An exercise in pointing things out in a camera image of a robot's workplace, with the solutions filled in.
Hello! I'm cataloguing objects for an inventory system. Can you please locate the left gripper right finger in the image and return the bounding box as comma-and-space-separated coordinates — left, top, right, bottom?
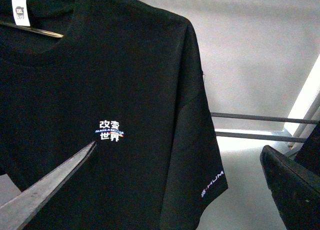
259, 145, 320, 230

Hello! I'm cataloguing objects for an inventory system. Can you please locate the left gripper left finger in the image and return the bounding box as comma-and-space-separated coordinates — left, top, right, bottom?
0, 141, 97, 229

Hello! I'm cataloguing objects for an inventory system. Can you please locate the black printed t-shirt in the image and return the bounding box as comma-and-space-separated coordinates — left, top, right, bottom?
0, 0, 228, 229

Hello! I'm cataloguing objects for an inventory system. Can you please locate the metal clothes hanger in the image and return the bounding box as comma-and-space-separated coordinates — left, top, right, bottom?
0, 21, 64, 38

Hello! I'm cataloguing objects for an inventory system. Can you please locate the grey metal clothes rack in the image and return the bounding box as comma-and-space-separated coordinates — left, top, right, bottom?
211, 89, 320, 156

